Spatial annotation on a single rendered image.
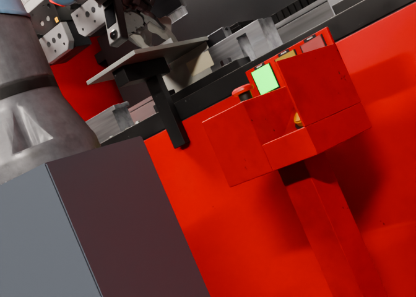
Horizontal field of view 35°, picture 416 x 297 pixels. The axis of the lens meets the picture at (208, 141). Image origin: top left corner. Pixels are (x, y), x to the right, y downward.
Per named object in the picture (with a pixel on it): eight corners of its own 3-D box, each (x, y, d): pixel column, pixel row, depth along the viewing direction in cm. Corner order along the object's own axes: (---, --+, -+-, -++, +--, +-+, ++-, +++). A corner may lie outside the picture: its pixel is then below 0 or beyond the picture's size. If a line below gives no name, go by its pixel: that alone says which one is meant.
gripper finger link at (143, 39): (165, 41, 166) (145, 15, 160) (160, 57, 162) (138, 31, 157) (155, 44, 168) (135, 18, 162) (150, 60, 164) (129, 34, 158)
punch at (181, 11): (160, 30, 171) (145, -3, 171) (164, 30, 173) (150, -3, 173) (185, 13, 165) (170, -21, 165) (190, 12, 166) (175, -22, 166)
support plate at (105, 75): (87, 85, 153) (85, 81, 153) (161, 68, 173) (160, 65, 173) (135, 54, 141) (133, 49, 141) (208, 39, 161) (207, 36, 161)
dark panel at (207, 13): (140, 140, 258) (96, 38, 259) (143, 139, 259) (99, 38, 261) (390, 11, 185) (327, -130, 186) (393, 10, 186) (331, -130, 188)
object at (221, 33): (172, 71, 171) (167, 60, 171) (179, 69, 173) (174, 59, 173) (226, 38, 158) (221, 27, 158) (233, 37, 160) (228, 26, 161)
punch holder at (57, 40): (43, 67, 198) (22, 17, 198) (65, 63, 204) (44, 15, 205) (71, 46, 188) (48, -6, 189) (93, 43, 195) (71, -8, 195)
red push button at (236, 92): (234, 112, 112) (225, 93, 112) (249, 106, 114) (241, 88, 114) (249, 104, 109) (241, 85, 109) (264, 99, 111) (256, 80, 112)
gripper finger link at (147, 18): (168, 22, 155) (136, 3, 152) (167, 26, 154) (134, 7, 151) (160, 33, 158) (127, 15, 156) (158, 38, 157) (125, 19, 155)
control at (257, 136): (229, 187, 110) (186, 90, 111) (285, 160, 121) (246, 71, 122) (317, 154, 96) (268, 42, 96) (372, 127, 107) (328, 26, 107)
